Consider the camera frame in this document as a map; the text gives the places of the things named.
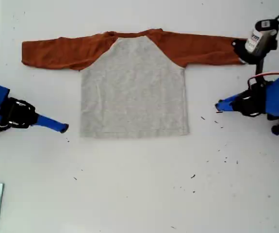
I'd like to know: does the silver camera box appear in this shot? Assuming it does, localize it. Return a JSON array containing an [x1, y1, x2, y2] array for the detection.
[[246, 19, 279, 55]]

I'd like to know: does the grey shirt with rust sleeves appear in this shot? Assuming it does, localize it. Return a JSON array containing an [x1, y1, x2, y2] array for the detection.
[[21, 28, 248, 139]]

